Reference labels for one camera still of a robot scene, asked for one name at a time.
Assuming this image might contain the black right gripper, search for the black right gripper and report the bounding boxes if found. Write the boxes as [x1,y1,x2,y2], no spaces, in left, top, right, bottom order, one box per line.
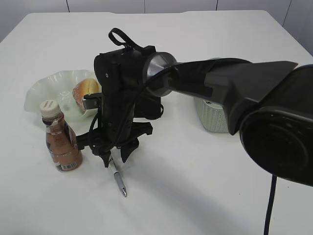
[76,94,153,168]

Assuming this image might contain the grey grip pen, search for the grey grip pen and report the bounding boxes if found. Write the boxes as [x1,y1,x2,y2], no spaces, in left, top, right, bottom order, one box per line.
[109,155,127,197]

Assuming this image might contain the brown coffee drink bottle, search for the brown coffee drink bottle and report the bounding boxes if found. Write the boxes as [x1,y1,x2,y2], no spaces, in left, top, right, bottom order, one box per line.
[40,100,83,171]

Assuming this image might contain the sugared bread roll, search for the sugared bread roll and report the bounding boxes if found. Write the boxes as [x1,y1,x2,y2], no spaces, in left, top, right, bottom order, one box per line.
[72,78,100,112]

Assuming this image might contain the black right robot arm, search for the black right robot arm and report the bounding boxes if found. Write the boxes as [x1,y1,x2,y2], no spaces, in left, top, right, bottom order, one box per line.
[77,47,313,186]

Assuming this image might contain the black mesh pen holder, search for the black mesh pen holder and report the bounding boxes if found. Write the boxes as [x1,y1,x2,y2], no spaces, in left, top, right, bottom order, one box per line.
[134,94,164,120]

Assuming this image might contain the green wavy glass plate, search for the green wavy glass plate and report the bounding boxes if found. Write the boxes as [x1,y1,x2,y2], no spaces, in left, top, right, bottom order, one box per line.
[24,70,97,122]

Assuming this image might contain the green plastic woven basket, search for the green plastic woven basket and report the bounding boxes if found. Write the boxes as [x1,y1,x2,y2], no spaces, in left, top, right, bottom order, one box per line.
[194,97,228,133]

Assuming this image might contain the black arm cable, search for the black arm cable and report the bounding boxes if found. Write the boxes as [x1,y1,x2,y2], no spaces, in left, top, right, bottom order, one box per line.
[88,28,278,235]

